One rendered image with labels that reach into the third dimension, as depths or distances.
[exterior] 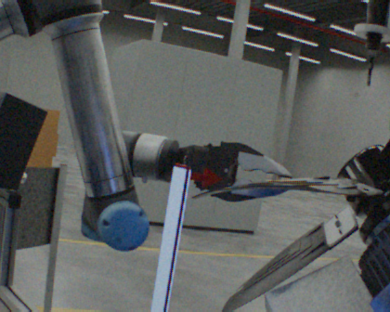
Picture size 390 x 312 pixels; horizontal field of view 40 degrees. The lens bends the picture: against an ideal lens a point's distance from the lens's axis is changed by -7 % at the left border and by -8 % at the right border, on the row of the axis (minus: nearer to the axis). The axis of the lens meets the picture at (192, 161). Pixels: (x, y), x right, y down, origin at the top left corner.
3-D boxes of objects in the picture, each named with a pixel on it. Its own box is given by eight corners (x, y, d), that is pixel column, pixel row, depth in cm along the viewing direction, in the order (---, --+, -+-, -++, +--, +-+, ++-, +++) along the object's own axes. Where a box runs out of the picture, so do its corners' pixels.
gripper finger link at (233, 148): (266, 147, 90) (213, 140, 92) (265, 146, 89) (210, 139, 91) (262, 176, 90) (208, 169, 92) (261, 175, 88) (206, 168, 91)
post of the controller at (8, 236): (13, 286, 110) (22, 194, 109) (-1, 286, 108) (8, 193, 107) (8, 281, 112) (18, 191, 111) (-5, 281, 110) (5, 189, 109)
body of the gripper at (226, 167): (245, 153, 97) (177, 141, 100) (237, 147, 89) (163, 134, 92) (237, 197, 97) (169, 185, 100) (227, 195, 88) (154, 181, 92)
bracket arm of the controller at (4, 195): (20, 209, 109) (22, 194, 109) (7, 208, 107) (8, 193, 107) (-11, 188, 127) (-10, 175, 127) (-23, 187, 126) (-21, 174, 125)
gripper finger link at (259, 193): (292, 188, 93) (240, 175, 95) (290, 186, 87) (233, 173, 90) (288, 206, 93) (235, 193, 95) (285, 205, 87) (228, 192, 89)
